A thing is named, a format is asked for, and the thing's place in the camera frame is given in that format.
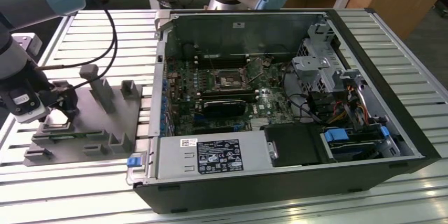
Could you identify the perforated metal drive cage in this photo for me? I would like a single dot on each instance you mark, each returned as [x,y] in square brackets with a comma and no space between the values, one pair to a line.
[308,62]

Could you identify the black graphics card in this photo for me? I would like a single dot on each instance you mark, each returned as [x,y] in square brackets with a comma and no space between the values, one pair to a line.
[224,107]

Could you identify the grey parts rack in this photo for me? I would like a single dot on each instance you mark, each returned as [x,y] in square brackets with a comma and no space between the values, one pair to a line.
[94,129]

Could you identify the silver CPU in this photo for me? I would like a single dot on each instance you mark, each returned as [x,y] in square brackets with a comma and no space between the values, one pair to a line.
[56,119]

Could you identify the blue plastic clip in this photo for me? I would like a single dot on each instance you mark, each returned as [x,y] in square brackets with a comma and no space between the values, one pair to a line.
[384,131]

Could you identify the silver finned heatsink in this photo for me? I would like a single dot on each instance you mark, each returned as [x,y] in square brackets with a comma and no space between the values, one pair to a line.
[261,124]

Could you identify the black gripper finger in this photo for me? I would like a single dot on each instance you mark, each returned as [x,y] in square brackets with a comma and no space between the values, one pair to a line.
[70,103]

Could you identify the hard disk in blue carrier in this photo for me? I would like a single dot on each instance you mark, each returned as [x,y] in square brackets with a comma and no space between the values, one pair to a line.
[336,134]

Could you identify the green motherboard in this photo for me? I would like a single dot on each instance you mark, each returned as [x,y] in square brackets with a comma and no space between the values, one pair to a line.
[272,103]

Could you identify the thin metal locking lever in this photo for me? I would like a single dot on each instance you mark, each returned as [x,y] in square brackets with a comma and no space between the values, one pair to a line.
[210,60]

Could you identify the silver power supply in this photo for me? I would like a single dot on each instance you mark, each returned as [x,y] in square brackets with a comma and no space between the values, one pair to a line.
[170,155]

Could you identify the blue case latch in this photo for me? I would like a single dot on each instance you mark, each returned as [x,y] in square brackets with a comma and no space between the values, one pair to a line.
[134,161]

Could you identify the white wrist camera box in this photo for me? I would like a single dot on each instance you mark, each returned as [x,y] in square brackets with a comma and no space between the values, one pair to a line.
[30,116]
[33,44]

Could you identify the CPU socket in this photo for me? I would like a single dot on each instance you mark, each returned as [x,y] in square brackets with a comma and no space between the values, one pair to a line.
[229,79]

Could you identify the black open PC case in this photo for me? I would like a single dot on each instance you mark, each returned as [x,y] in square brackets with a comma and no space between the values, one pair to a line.
[244,197]

